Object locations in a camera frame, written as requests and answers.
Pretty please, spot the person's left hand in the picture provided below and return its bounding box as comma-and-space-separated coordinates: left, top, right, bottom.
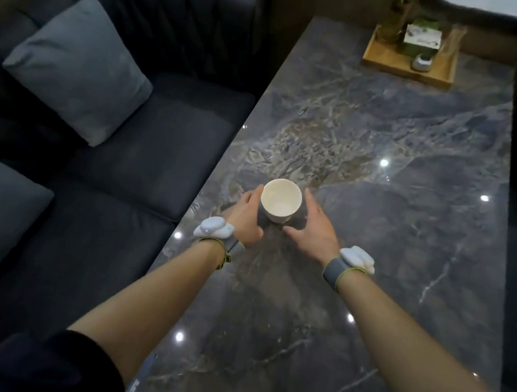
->
223, 181, 272, 249

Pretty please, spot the person's right hand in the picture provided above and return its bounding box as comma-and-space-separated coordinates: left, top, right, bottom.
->
278, 186, 350, 270

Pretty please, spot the white ceramic cup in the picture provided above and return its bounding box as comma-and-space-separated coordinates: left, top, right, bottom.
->
257, 176, 305, 228

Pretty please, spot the person's right forearm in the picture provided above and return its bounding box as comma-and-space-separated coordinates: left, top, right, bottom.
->
320, 267, 517, 392

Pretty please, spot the person's left forearm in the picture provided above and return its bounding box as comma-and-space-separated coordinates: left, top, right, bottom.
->
60, 220, 228, 392

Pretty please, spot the black leather sofa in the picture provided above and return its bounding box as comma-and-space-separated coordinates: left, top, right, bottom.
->
0, 0, 274, 392

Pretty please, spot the wooden tray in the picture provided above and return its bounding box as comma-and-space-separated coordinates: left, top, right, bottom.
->
359, 22, 462, 91

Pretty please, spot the small white grey device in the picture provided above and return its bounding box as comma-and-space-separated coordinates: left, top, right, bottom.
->
410, 52, 436, 75

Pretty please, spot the white green tissue box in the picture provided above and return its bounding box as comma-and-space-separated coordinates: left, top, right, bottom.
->
400, 21, 445, 62

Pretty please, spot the green plant in glass vase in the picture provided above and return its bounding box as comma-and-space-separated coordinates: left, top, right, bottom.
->
377, 0, 425, 50

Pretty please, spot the black shirt sleeve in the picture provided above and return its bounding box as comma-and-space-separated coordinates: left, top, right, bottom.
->
0, 319, 141, 392

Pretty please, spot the white wrist tracker grey strap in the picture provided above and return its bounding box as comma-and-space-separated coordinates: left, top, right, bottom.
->
187, 213, 249, 274
320, 242, 379, 299

